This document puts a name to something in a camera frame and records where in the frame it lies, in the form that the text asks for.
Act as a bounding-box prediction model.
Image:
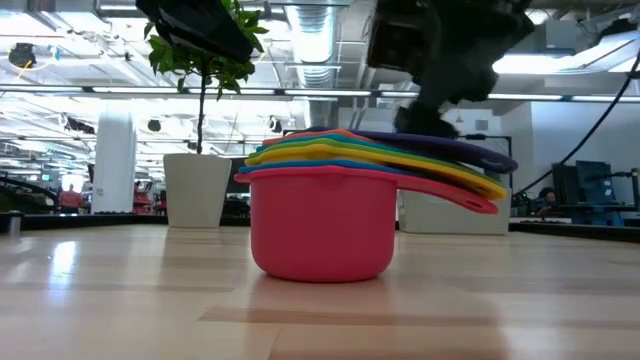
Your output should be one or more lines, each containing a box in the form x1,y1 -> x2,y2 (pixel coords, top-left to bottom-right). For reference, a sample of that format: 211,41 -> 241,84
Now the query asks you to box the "orange measuring cup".
262,127 -> 374,147

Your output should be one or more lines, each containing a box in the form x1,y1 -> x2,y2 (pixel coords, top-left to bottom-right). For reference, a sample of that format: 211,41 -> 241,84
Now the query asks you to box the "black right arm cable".
514,47 -> 640,196

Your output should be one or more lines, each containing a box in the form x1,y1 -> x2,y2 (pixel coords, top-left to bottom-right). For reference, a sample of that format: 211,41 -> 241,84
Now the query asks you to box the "purple measuring cup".
299,125 -> 519,175

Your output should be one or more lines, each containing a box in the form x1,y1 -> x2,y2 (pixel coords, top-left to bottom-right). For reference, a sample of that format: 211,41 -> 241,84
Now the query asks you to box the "black aluminium table frame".
0,210 -> 640,245

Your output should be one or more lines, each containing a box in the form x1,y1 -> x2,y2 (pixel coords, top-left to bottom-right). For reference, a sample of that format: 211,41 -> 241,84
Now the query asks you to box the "white plastic basket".
397,188 -> 513,236

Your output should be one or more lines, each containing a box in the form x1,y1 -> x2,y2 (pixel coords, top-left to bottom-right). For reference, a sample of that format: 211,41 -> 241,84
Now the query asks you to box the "yellow measuring cup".
244,143 -> 508,202

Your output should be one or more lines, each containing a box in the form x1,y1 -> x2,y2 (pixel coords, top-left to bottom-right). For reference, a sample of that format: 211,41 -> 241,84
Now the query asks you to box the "teal measuring cup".
255,131 -> 401,154

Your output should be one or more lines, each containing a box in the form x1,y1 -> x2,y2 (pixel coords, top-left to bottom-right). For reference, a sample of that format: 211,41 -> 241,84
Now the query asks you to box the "person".
535,186 -> 559,217
58,183 -> 86,215

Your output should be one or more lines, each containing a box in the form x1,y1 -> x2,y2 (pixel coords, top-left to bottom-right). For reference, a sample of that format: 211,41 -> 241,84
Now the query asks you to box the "green plant in white pot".
143,0 -> 270,230

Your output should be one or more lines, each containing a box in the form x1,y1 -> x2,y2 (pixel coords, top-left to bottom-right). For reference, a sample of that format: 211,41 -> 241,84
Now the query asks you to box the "pink measuring cup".
233,165 -> 500,284

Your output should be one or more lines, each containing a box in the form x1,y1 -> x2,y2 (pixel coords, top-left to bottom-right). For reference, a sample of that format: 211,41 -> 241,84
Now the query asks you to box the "black workstation with monitor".
552,159 -> 640,227

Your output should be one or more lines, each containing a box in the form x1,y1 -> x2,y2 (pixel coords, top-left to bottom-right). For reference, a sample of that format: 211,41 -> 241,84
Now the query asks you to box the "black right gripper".
367,0 -> 536,140

